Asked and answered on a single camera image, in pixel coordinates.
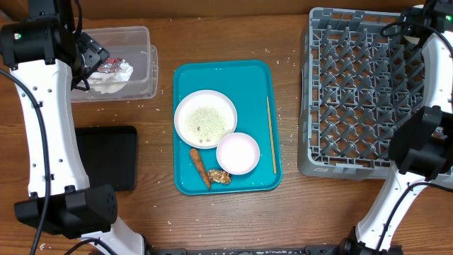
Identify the red snack wrapper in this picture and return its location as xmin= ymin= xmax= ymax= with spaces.
xmin=97 ymin=58 xmax=123 ymax=74

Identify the white napkin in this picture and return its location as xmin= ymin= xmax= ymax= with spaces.
xmin=88 ymin=59 xmax=134 ymax=94

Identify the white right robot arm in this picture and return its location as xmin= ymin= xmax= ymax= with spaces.
xmin=329 ymin=1 xmax=452 ymax=254

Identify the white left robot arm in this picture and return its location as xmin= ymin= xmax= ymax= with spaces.
xmin=1 ymin=0 xmax=152 ymax=255

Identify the clear plastic bin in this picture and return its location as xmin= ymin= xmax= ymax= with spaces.
xmin=71 ymin=26 xmax=159 ymax=103

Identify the black tray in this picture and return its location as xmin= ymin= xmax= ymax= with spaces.
xmin=75 ymin=125 xmax=138 ymax=191

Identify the large white plate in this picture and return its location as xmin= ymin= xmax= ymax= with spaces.
xmin=173 ymin=90 xmax=238 ymax=149

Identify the orange carrot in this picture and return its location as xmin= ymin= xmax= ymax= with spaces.
xmin=190 ymin=148 xmax=212 ymax=190

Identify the teal plastic tray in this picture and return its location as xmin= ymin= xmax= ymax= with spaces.
xmin=173 ymin=60 xmax=283 ymax=196

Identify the small pink plate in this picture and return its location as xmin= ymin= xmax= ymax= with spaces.
xmin=216 ymin=132 xmax=260 ymax=175

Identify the brown food scrap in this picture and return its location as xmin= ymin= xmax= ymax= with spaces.
xmin=207 ymin=169 xmax=232 ymax=185

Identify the wooden chopstick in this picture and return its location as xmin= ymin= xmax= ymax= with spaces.
xmin=266 ymin=96 xmax=277 ymax=175

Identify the grey dish rack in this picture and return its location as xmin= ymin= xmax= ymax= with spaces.
xmin=297 ymin=6 xmax=453 ymax=181

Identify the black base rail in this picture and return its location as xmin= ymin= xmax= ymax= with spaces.
xmin=144 ymin=244 xmax=404 ymax=255

